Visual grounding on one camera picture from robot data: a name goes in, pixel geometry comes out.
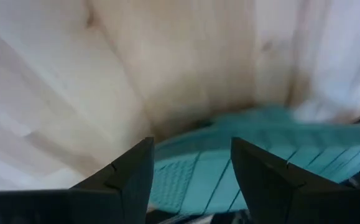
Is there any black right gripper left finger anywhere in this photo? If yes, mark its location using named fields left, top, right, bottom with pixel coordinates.
left=0, top=136, right=155, bottom=224

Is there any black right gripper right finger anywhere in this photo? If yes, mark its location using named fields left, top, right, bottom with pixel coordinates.
left=231, top=136, right=360, bottom=224

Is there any green rubber slide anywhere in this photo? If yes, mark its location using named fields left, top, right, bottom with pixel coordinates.
left=147, top=105, right=360, bottom=218

